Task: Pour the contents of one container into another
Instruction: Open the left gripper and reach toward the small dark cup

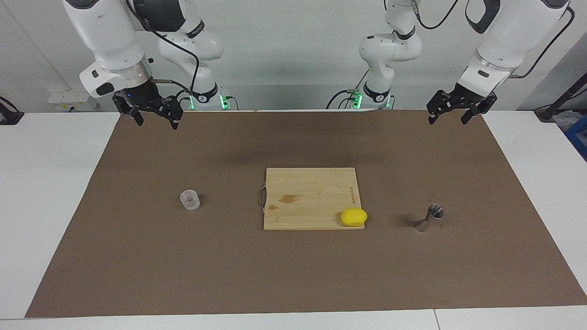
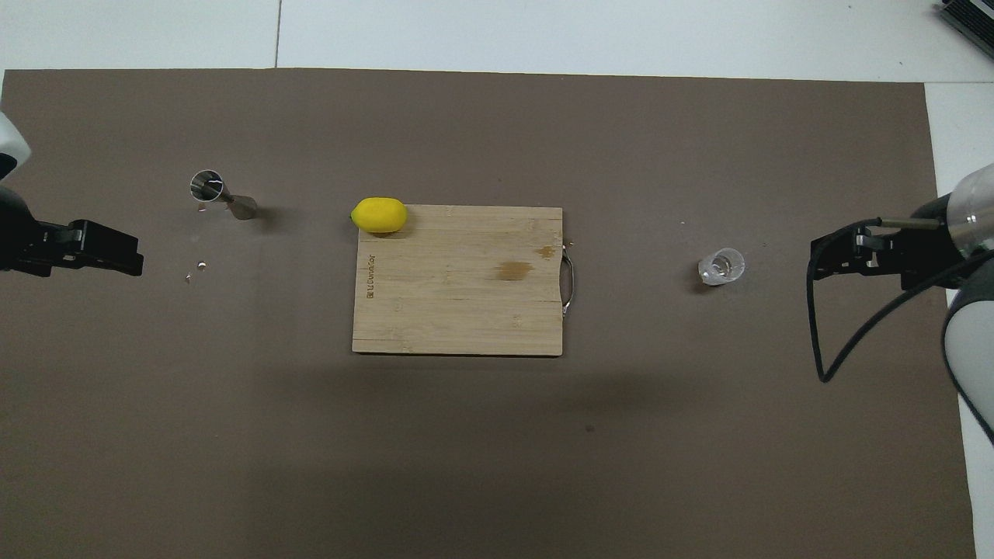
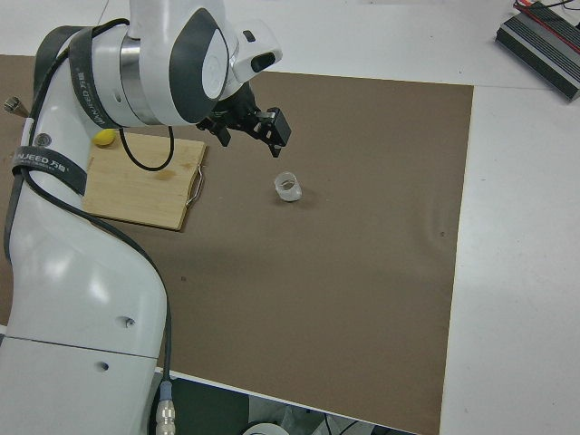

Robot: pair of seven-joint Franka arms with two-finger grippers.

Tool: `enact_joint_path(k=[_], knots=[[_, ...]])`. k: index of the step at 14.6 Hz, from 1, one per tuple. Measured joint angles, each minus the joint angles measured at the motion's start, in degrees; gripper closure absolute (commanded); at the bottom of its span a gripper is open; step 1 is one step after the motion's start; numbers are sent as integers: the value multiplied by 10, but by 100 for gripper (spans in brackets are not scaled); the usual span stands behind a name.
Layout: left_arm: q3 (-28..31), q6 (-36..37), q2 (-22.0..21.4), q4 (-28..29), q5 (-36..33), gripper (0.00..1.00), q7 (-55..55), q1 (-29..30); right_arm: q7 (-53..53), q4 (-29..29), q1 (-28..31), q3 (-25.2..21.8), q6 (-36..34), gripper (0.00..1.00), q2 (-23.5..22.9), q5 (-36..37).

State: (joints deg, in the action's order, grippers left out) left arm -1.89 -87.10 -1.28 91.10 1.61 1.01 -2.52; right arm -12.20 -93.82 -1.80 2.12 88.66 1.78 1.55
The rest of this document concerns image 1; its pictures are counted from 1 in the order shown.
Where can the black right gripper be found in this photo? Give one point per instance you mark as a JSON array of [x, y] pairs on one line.
[[146, 98]]

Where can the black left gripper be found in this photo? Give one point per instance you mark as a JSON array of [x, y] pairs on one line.
[[463, 97]]

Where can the clear plastic cup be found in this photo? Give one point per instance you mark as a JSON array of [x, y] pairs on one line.
[[190, 201]]

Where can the steel jigger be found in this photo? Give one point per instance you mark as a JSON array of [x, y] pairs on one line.
[[433, 213]]

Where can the white power strip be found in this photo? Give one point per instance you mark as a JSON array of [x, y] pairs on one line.
[[64, 98]]

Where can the black stand leg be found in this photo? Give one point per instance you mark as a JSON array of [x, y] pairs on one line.
[[557, 104]]

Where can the clear plastic bag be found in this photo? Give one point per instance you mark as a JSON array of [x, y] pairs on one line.
[[567, 120]]

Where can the blue crate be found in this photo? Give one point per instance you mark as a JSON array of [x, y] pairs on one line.
[[578, 137]]

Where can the yellow lemon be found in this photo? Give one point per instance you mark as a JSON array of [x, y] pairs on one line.
[[353, 217]]

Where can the brown table mat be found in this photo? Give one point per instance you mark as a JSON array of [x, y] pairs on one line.
[[183, 266]]

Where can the wooden cutting board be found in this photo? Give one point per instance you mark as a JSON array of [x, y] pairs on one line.
[[316, 192]]

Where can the black clamp mount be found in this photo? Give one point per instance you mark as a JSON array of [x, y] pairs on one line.
[[9, 117]]

